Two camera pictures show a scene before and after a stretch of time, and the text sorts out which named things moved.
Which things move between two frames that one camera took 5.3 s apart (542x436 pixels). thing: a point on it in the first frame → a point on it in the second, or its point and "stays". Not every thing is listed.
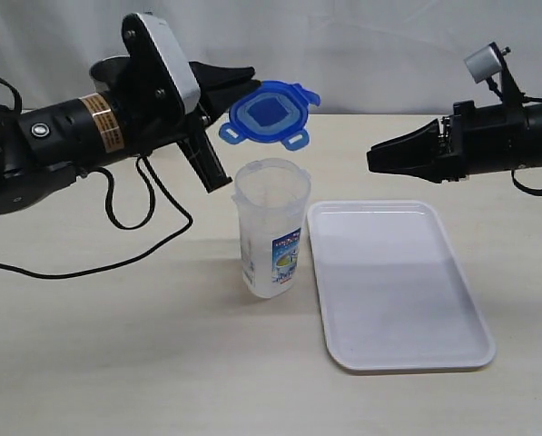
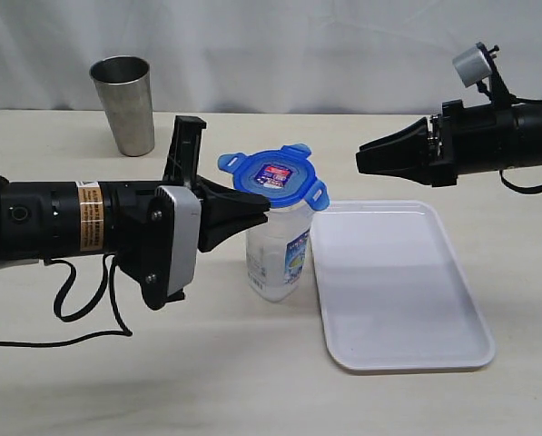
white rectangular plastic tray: (392, 290) stays
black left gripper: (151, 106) → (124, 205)
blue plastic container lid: (272, 111) → (279, 176)
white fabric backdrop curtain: (365, 57) stays
